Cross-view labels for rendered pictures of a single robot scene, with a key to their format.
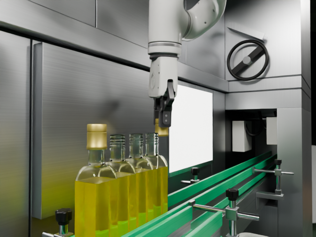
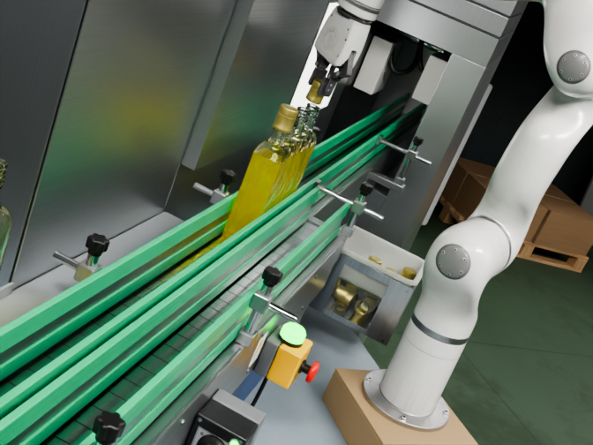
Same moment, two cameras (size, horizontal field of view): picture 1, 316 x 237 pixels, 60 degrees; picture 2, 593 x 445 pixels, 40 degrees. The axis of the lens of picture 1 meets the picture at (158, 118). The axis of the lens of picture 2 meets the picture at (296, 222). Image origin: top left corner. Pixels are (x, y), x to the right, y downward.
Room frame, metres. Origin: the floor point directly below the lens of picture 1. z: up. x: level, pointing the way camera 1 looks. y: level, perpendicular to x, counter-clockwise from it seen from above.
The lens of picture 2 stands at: (-0.88, 0.54, 1.68)
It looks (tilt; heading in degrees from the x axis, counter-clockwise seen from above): 21 degrees down; 338
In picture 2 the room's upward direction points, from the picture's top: 23 degrees clockwise
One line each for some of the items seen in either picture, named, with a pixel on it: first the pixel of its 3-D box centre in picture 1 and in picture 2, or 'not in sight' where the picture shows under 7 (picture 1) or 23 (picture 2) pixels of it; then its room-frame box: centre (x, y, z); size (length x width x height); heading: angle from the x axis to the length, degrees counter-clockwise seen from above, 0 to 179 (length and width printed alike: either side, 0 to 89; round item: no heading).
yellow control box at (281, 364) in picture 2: not in sight; (284, 358); (0.25, 0.02, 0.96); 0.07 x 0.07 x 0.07; 58
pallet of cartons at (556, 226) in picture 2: not in sight; (512, 212); (3.93, -2.87, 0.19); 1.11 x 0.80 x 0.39; 99
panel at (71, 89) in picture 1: (160, 127); (295, 64); (0.91, -0.01, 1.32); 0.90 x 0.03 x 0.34; 148
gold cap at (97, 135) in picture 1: (97, 136); (285, 118); (0.48, 0.11, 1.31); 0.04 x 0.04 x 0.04
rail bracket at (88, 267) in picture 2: not in sight; (73, 273); (0.12, 0.43, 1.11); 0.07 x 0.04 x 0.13; 58
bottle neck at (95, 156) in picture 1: (97, 149); (281, 129); (0.48, 0.11, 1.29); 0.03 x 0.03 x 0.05
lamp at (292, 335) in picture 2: not in sight; (293, 333); (0.25, 0.02, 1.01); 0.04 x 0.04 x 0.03
